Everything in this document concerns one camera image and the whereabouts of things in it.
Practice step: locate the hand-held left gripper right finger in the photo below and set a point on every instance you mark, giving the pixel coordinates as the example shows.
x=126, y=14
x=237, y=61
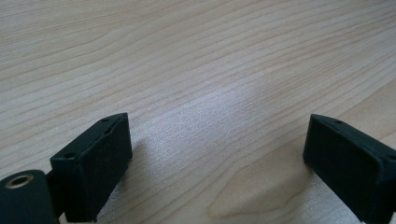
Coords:
x=351, y=161

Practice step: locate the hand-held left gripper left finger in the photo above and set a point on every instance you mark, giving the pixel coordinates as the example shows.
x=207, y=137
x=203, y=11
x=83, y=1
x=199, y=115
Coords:
x=93, y=168

